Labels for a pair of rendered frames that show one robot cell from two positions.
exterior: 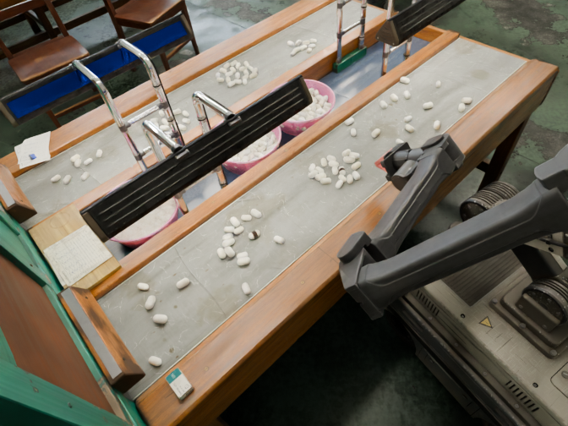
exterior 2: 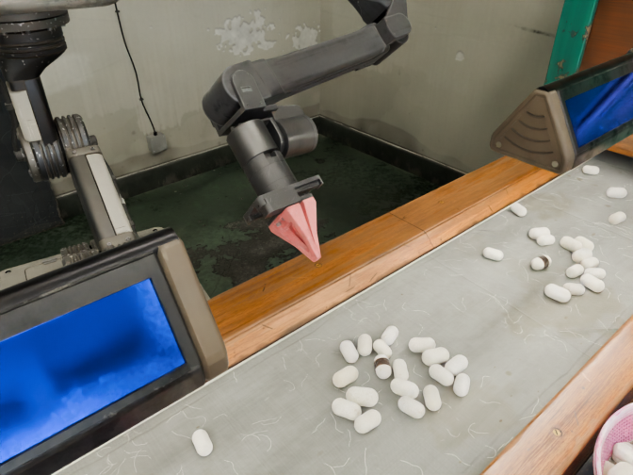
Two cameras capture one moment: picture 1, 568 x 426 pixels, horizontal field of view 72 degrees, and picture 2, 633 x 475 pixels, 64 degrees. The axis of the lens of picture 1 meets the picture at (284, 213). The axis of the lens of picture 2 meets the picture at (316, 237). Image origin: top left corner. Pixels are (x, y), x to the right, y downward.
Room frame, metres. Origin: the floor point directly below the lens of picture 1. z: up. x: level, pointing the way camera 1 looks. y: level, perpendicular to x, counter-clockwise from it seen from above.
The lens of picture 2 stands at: (1.32, -0.33, 1.25)
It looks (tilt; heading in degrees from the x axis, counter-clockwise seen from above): 34 degrees down; 176
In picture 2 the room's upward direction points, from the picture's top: straight up
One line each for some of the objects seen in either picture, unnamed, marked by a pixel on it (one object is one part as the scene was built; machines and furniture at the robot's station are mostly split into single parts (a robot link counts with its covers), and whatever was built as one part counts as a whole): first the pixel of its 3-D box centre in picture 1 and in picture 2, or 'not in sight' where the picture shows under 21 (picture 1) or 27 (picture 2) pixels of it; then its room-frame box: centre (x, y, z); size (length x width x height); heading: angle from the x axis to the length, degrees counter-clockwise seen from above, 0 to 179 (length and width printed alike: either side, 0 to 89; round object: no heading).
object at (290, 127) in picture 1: (301, 109); not in sight; (1.26, -0.13, 0.72); 0.27 x 0.27 x 0.10
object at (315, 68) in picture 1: (253, 109); not in sight; (1.33, 0.06, 0.71); 1.81 x 0.05 x 0.11; 126
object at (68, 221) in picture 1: (73, 248); not in sight; (0.71, 0.63, 0.77); 0.33 x 0.15 x 0.01; 36
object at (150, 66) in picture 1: (139, 120); not in sight; (1.10, 0.43, 0.90); 0.20 x 0.19 x 0.45; 126
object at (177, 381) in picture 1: (179, 383); not in sight; (0.28, 0.29, 0.77); 0.06 x 0.04 x 0.02; 36
